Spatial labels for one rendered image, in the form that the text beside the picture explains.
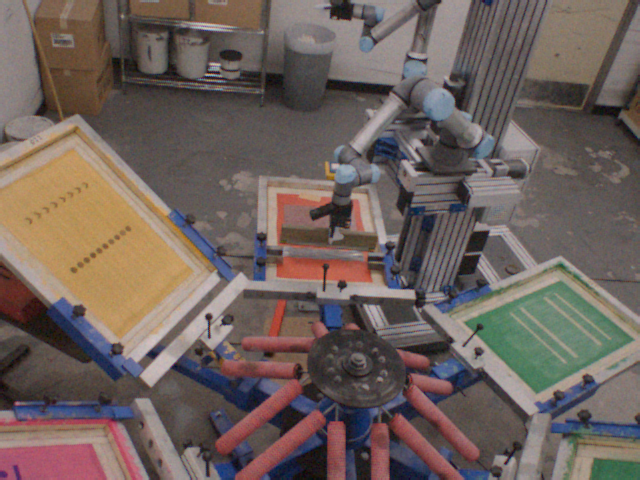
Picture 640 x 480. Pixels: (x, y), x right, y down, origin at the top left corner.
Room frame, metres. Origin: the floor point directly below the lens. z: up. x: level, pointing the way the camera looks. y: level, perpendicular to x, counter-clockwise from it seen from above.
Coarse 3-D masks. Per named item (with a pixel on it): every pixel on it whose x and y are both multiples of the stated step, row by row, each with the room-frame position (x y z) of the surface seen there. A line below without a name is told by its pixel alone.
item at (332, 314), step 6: (324, 306) 1.79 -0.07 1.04; (330, 306) 1.79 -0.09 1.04; (336, 306) 1.80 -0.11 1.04; (324, 312) 1.77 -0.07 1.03; (330, 312) 1.76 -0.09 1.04; (336, 312) 1.77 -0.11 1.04; (324, 318) 1.75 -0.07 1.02; (330, 318) 1.73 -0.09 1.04; (336, 318) 1.74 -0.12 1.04; (324, 324) 1.72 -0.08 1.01; (330, 324) 1.70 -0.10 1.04; (336, 324) 1.71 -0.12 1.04
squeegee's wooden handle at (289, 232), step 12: (288, 228) 2.10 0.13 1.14; (300, 228) 2.11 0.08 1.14; (312, 228) 2.13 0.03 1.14; (324, 228) 2.14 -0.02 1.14; (288, 240) 2.10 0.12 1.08; (300, 240) 2.11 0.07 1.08; (312, 240) 2.12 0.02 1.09; (324, 240) 2.12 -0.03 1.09; (348, 240) 2.14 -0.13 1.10; (360, 240) 2.15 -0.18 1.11; (372, 240) 2.15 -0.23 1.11
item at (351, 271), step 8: (320, 200) 2.60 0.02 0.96; (328, 200) 2.61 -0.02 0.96; (328, 216) 2.48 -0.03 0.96; (352, 216) 2.51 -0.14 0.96; (360, 216) 2.52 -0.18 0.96; (352, 224) 2.45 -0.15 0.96; (360, 224) 2.46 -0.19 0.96; (328, 248) 2.24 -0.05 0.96; (336, 264) 2.15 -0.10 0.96; (344, 264) 2.15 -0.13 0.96; (352, 264) 2.16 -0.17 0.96; (360, 264) 2.17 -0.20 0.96; (328, 272) 2.08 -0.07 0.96; (336, 272) 2.09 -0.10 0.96; (344, 272) 2.10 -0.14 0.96; (352, 272) 2.11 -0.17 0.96; (360, 272) 2.12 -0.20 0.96; (368, 272) 2.13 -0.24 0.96; (336, 280) 2.04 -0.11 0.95; (352, 280) 2.06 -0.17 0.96; (360, 280) 2.07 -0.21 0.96; (368, 280) 2.08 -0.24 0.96
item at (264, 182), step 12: (264, 180) 2.64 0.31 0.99; (276, 180) 2.66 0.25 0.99; (288, 180) 2.68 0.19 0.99; (300, 180) 2.69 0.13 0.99; (312, 180) 2.71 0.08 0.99; (264, 192) 2.54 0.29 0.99; (360, 192) 2.72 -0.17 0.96; (372, 192) 2.69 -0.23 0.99; (264, 204) 2.45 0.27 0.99; (372, 204) 2.59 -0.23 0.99; (264, 216) 2.35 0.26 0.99; (372, 216) 2.52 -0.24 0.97; (264, 228) 2.27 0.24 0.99; (384, 240) 2.32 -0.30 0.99; (384, 276) 2.10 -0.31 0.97; (384, 288) 2.00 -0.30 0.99
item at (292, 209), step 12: (276, 192) 2.60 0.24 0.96; (288, 204) 2.52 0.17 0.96; (300, 204) 2.54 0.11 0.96; (312, 204) 2.56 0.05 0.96; (288, 216) 2.43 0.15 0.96; (300, 216) 2.45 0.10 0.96; (276, 228) 2.33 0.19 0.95; (288, 264) 2.09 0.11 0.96; (300, 264) 2.11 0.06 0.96; (312, 264) 2.12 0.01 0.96; (276, 276) 2.01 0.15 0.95; (288, 276) 2.02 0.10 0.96; (300, 276) 2.03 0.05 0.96; (312, 276) 2.04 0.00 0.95
